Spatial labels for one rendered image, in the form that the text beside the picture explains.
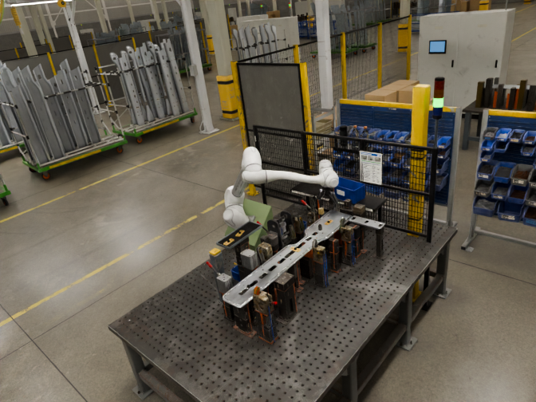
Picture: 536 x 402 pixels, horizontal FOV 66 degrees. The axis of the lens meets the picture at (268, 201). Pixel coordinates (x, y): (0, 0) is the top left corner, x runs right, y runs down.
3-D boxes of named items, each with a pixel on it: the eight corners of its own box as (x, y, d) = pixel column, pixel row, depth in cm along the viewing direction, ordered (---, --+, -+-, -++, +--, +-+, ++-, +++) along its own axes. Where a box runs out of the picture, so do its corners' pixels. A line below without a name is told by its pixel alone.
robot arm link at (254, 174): (266, 177, 309) (264, 163, 316) (242, 179, 307) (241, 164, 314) (266, 187, 321) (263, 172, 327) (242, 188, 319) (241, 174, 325)
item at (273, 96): (323, 210, 572) (313, 60, 484) (317, 214, 563) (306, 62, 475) (253, 191, 657) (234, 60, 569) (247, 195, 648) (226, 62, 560)
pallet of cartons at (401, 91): (406, 159, 697) (408, 97, 651) (364, 152, 751) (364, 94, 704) (438, 138, 770) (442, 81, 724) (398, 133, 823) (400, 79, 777)
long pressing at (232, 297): (243, 311, 260) (242, 309, 259) (218, 298, 274) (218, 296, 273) (353, 216, 350) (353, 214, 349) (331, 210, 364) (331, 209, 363)
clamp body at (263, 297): (272, 347, 269) (266, 303, 253) (255, 337, 278) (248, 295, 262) (282, 336, 276) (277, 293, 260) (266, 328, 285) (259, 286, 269)
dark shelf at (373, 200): (374, 212, 349) (374, 209, 348) (289, 191, 405) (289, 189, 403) (386, 202, 364) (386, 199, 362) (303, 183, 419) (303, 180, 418)
